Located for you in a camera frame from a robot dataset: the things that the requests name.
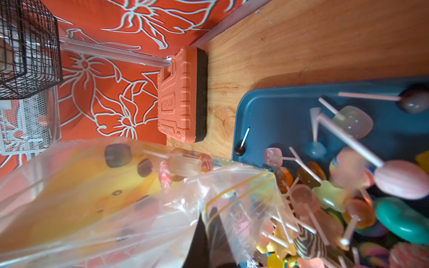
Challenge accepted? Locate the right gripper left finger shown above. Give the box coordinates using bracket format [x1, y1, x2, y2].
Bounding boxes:
[183, 216, 210, 268]

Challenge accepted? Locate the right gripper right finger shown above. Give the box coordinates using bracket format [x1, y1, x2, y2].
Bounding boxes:
[208, 207, 238, 268]

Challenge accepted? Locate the candy ziploc bag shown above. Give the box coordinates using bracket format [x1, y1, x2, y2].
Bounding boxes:
[1, 137, 299, 268]

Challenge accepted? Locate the blue plastic tray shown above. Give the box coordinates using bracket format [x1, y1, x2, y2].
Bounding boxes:
[232, 76, 429, 268]

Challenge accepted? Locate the poured candy pile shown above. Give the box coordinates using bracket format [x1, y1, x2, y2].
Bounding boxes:
[233, 88, 429, 268]

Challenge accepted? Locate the orange tool case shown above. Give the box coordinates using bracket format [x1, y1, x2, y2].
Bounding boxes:
[158, 46, 208, 144]

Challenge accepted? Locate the clear acrylic box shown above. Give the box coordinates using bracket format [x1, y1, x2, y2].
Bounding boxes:
[1, 86, 61, 156]

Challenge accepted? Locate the black wire basket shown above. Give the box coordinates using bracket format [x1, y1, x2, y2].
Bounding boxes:
[1, 0, 63, 100]

